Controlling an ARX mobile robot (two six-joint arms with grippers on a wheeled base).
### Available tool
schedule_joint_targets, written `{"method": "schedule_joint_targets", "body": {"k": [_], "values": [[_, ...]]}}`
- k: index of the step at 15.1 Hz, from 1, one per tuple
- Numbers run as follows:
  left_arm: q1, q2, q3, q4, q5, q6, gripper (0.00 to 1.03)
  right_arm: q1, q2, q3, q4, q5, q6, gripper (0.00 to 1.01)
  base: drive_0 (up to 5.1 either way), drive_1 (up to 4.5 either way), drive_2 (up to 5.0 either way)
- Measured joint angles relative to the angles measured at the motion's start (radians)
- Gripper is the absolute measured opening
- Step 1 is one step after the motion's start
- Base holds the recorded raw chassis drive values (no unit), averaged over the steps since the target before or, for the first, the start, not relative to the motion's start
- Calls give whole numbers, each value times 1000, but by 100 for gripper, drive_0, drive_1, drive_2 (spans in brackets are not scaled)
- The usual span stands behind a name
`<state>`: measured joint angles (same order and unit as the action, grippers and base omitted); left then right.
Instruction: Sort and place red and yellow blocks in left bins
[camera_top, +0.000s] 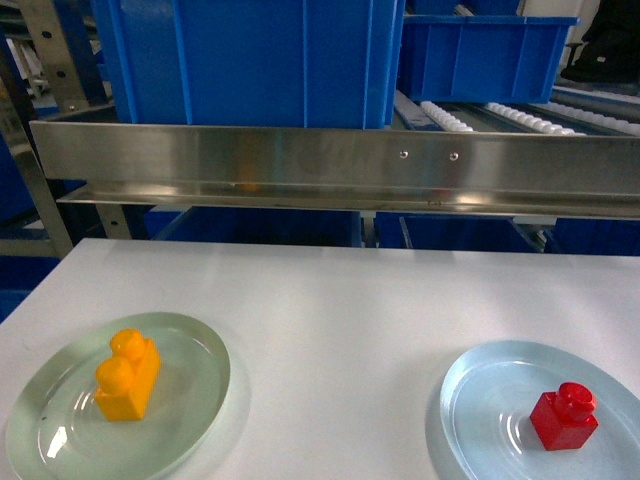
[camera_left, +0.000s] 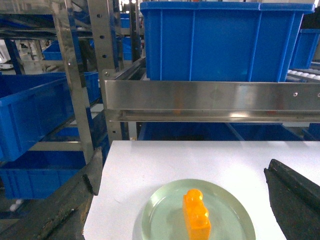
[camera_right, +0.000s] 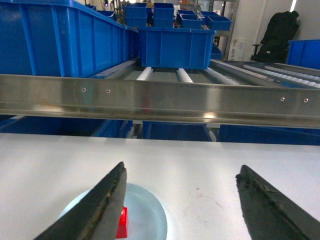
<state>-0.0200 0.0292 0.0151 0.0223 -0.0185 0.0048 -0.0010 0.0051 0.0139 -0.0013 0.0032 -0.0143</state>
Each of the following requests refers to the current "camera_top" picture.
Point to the yellow two-stud toy block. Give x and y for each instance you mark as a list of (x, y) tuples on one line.
[(126, 380)]

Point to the red one-stud toy block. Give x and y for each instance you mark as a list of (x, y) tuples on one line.
[(564, 419)]

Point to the large blue bin left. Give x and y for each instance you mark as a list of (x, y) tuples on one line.
[(314, 64)]

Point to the large blue bin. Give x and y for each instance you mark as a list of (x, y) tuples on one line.
[(314, 64), (481, 59)]

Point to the large blue bin right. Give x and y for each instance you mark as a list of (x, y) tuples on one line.
[(481, 59)]

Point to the pale blue plate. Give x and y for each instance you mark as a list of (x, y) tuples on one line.
[(524, 410)]

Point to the pale green plate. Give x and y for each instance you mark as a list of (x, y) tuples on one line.
[(56, 431)]

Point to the stainless steel rack frame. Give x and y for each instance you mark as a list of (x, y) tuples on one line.
[(82, 171)]

